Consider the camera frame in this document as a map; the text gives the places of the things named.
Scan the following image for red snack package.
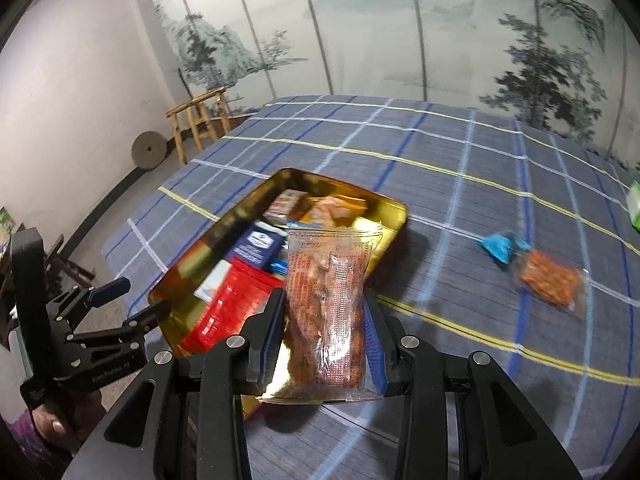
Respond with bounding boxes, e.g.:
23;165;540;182
180;258;285;354

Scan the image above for blue soda crackers pack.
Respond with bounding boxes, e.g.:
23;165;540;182
193;220;288;304

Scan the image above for small bag blue clip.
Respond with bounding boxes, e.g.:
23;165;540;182
269;258;288;276

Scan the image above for clear bag fried snacks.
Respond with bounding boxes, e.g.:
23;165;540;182
260;226;378;404

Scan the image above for clear bag orange snacks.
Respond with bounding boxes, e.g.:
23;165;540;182
512;249;588;320

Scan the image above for blue candy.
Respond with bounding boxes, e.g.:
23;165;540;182
478;232;530;266

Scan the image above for grey brown snack bar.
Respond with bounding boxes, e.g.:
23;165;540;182
262;188;308;224

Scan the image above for orange yellow snack packet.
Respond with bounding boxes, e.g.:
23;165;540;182
299;194;368;229

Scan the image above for yellow cake packet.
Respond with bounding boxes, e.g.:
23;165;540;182
350;217;397;261

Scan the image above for person left hand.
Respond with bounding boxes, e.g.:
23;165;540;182
32;390;106;455

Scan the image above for dark wooden side rack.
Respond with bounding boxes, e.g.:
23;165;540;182
1;223;96;300

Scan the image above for round stone millstone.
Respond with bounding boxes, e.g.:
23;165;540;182
131;131;168;170

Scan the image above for blue plaid tablecloth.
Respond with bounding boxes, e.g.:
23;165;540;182
103;96;639;479

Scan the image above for gold toffee tin box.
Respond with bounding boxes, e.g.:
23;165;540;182
149;168;408;408

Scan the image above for green tissue pack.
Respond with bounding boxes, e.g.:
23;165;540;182
626;181;640;231

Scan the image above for painted landscape folding screen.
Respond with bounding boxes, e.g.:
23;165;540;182
152;0;639;167

